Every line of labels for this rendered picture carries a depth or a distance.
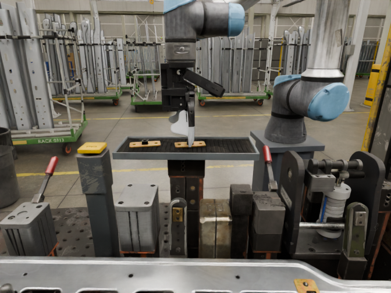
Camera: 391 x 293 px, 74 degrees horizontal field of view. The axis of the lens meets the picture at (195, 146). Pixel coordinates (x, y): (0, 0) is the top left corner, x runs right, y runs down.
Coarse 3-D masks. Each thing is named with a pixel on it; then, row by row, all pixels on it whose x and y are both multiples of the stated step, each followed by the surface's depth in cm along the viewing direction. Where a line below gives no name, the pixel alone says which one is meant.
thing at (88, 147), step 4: (84, 144) 72; (88, 144) 72; (92, 144) 72; (96, 144) 72; (100, 144) 72; (104, 144) 73; (80, 148) 69; (84, 148) 69; (88, 148) 69; (92, 148) 69; (96, 148) 69; (100, 148) 70; (104, 148) 73; (80, 152) 69; (84, 152) 69; (88, 152) 69; (92, 152) 69; (96, 152) 69; (100, 152) 70
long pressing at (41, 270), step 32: (0, 256) 54; (32, 256) 54; (64, 256) 54; (32, 288) 47; (64, 288) 47; (96, 288) 47; (128, 288) 47; (160, 288) 47; (192, 288) 47; (224, 288) 47; (256, 288) 47; (288, 288) 47; (320, 288) 47; (352, 288) 47; (384, 288) 47
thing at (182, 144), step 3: (195, 141) 74; (198, 141) 74; (201, 141) 74; (177, 144) 72; (180, 144) 72; (183, 144) 72; (186, 144) 72; (192, 144) 71; (195, 144) 72; (198, 144) 72; (201, 144) 72; (204, 144) 72; (177, 147) 70; (180, 147) 70; (183, 147) 70; (186, 147) 70
